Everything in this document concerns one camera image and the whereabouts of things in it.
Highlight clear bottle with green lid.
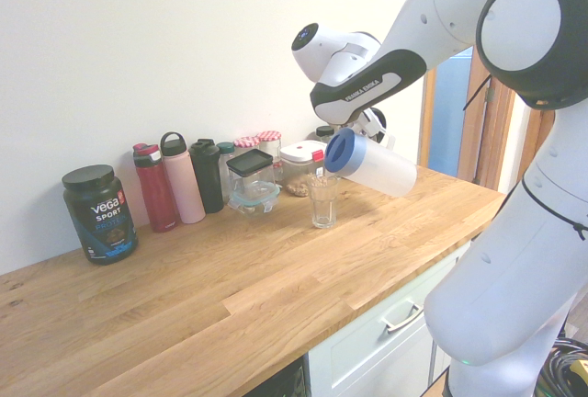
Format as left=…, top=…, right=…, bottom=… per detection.
left=216, top=141, right=237, bottom=203

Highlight container with white red-clip lid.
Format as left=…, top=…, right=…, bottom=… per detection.
left=278, top=141, right=329, bottom=199

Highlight silver drawer handle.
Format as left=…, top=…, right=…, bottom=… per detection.
left=381, top=302, right=425, bottom=335

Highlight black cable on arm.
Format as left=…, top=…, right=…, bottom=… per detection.
left=461, top=72, right=588, bottom=243

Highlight pink water bottle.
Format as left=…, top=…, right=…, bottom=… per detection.
left=159, top=131, right=207, bottom=225

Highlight dark red water bottle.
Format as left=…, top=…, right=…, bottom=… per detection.
left=132, top=142, right=181, bottom=233

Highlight coiled black cables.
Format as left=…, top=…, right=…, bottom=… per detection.
left=535, top=335, right=588, bottom=397

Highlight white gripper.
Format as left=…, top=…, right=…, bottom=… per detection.
left=352, top=107, right=396, bottom=150

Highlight black shaker bottle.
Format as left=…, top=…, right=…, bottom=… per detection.
left=188, top=138, right=226, bottom=215

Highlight clear container with black lid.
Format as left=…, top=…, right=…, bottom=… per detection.
left=225, top=148, right=277, bottom=197

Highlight clear drinking glass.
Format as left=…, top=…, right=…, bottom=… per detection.
left=306, top=173, right=342, bottom=230

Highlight black Vega protein tub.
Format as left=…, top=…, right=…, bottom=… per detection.
left=62, top=164, right=140, bottom=267

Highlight white cabinet drawer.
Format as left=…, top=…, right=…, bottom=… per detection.
left=306, top=240, right=472, bottom=397

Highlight jar with red gingham lid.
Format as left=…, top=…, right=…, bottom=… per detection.
left=232, top=136, right=262, bottom=160
left=255, top=130, right=284, bottom=183

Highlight white pitcher with blue lid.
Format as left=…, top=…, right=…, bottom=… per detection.
left=323, top=128, right=419, bottom=199

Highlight wooden door frame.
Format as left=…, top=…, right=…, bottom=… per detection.
left=456, top=45, right=516, bottom=194

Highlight glass container with teal lid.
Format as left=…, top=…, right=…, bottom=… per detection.
left=227, top=181, right=282, bottom=220

